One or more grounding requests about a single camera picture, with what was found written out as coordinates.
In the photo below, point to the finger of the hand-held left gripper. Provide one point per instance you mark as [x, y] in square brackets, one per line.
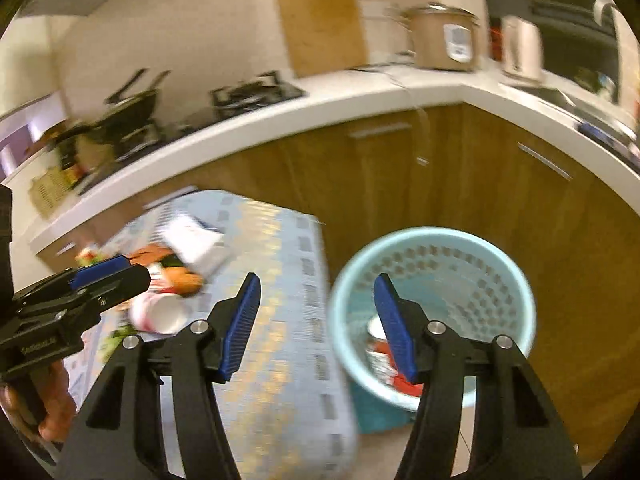
[125, 282]
[100, 271]

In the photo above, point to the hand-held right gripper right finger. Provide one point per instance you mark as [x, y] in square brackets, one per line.
[395, 330]

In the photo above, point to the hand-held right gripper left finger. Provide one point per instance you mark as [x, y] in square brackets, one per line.
[240, 330]

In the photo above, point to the green-printed snack packet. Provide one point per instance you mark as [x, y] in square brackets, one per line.
[90, 257]
[120, 335]

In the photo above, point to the white red paper cup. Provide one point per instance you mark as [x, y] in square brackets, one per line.
[160, 312]

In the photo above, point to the orange snack packet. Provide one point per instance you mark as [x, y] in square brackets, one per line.
[180, 280]

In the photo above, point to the white blue paper carton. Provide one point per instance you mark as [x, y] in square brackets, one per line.
[195, 245]

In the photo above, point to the light blue plastic basket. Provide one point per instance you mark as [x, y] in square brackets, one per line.
[500, 280]

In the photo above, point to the person's left hand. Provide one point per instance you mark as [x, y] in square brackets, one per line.
[57, 410]

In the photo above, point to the patterned grey tablecloth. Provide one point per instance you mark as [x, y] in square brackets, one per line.
[290, 360]

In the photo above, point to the teal box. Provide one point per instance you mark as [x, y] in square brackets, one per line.
[380, 412]

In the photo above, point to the yellow plastic basket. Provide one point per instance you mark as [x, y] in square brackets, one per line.
[47, 192]

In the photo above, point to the dark sauce bottles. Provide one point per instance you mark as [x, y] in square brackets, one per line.
[70, 165]

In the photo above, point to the black wok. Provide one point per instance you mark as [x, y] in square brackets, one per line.
[125, 112]

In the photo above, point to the wooden kitchen cabinet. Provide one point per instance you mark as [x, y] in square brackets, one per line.
[525, 220]

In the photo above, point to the black gas stove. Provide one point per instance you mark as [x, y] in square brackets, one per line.
[250, 95]

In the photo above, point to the steel sink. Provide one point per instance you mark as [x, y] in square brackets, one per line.
[555, 95]

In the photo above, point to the beige rice cooker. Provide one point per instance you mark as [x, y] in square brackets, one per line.
[435, 40]

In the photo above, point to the white electric kettle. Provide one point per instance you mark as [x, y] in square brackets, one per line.
[522, 50]

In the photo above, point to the wooden cutting board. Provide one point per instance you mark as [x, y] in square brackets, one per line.
[320, 25]

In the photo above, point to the chrome faucet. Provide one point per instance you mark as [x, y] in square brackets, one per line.
[625, 50]

